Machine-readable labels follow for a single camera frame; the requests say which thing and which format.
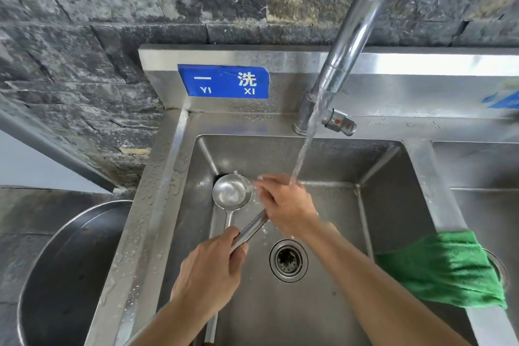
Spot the chrome gooseneck faucet red dot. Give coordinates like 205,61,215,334
292,0,400,136

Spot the person's right hand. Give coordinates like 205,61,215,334
254,173,321,239

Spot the steel ladle dark wooden handle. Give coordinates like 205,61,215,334
230,173,270,254

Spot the steel sink drain strainer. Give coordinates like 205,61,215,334
484,248,511,290
269,239,309,284

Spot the person's right forearm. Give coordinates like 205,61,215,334
298,218,471,346

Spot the large steel pot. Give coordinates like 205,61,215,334
17,199,135,346

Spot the grey metal frame bar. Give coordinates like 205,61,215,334
0,108,127,195

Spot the stainless steel sink unit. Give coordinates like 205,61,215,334
85,44,519,346

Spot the blue sign with droplet picture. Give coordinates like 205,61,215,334
481,90,519,110

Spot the steel ladle brown wooden handle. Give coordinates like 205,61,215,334
202,173,254,346

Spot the blue rectangular sign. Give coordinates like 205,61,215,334
177,64,270,99

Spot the bright green cloth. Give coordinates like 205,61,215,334
375,230,508,310

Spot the person's left hand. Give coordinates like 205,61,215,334
170,226,249,318

